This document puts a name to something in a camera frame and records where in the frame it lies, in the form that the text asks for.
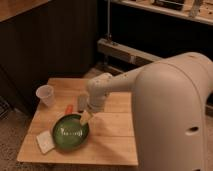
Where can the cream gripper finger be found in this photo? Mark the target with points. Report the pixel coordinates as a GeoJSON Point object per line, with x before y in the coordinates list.
{"type": "Point", "coordinates": [85, 117]}

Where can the metal vertical pole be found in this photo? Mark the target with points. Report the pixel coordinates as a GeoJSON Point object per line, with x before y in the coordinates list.
{"type": "Point", "coordinates": [108, 21]}

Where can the white sponge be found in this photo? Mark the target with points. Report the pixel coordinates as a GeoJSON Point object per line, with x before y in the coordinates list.
{"type": "Point", "coordinates": [45, 142]}

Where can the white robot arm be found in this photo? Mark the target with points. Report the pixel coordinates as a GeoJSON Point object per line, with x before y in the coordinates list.
{"type": "Point", "coordinates": [168, 103]}

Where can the grey baseboard rail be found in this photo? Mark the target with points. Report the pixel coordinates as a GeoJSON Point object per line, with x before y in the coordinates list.
{"type": "Point", "coordinates": [125, 53]}

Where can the dark grey rectangular block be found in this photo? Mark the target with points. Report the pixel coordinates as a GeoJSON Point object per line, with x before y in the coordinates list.
{"type": "Point", "coordinates": [82, 102]}

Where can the green ceramic bowl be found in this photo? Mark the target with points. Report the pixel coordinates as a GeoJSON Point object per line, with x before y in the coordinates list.
{"type": "Point", "coordinates": [68, 134]}

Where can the clear plastic cup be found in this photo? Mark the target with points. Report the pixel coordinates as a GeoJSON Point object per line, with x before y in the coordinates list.
{"type": "Point", "coordinates": [46, 94]}

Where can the small orange object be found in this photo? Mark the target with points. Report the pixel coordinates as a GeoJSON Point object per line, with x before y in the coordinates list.
{"type": "Point", "coordinates": [69, 109]}

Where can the wooden table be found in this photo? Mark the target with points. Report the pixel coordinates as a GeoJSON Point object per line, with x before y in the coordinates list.
{"type": "Point", "coordinates": [111, 139]}

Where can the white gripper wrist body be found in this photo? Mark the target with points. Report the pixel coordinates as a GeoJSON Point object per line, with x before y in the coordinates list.
{"type": "Point", "coordinates": [95, 105]}

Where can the wooden shelf with items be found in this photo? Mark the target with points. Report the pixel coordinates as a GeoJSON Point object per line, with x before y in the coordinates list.
{"type": "Point", "coordinates": [194, 10]}

